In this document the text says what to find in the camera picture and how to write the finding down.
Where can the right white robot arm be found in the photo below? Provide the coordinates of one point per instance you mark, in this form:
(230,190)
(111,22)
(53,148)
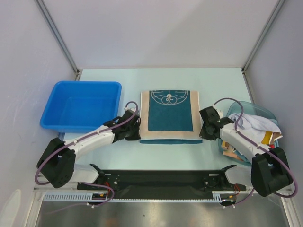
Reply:
(269,166)

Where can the teal beige Doraemon towel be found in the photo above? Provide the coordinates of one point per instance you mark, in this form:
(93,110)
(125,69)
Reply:
(170,117)

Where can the white lavender towel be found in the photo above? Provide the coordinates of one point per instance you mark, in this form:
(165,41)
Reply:
(254,127)

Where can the blue plastic bin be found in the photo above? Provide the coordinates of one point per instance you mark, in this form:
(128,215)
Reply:
(81,106)

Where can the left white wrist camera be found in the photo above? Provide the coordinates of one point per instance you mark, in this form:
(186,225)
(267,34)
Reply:
(129,111)

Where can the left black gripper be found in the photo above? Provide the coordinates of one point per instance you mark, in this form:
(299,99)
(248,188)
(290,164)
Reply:
(136,136)

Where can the yellow white towel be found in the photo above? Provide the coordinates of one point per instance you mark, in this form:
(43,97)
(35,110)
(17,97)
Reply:
(270,138)

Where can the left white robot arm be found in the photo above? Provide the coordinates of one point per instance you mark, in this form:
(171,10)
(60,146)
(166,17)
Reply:
(57,165)

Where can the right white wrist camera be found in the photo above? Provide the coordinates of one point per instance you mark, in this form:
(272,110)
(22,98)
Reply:
(219,111)

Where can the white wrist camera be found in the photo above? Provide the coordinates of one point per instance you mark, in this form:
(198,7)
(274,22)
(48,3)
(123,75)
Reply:
(129,111)
(219,111)

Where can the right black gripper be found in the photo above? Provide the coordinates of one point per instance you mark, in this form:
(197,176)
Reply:
(205,132)

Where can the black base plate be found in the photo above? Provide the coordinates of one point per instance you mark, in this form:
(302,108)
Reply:
(169,185)

